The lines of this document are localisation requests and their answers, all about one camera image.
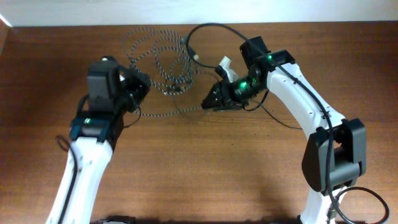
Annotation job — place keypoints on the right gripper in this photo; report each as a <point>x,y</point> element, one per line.
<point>229,94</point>

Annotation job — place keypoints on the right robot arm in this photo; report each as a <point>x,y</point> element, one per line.
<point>335,154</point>

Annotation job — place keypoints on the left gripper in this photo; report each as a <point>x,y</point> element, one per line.
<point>140,84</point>

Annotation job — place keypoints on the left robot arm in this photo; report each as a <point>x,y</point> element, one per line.
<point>113,91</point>

